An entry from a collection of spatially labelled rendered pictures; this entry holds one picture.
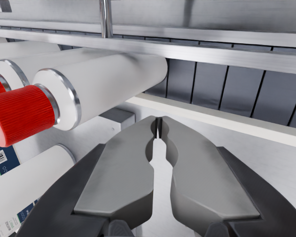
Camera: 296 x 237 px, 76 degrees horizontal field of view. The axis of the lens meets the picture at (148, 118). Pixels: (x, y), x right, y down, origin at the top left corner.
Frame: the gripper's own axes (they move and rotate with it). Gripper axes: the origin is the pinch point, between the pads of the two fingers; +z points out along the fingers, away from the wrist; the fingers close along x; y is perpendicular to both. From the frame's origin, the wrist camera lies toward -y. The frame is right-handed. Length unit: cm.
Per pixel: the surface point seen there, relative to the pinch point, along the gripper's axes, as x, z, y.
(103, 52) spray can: -6.7, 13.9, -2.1
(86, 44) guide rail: -7.8, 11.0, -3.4
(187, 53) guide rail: 2.5, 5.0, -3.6
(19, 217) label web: -46, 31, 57
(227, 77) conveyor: 8.7, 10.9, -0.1
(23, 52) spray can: -20.8, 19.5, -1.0
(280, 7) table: 14.1, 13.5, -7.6
